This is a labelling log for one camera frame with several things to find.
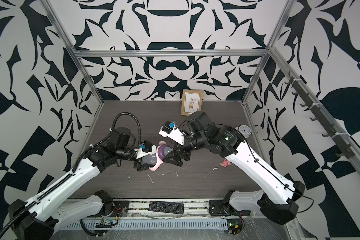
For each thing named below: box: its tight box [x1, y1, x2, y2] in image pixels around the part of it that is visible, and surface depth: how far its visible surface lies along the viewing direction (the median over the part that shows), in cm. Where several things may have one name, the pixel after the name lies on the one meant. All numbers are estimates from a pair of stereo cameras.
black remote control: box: [148, 200, 185, 215], surface depth 76 cm
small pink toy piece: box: [220, 159, 232, 168], surface depth 89 cm
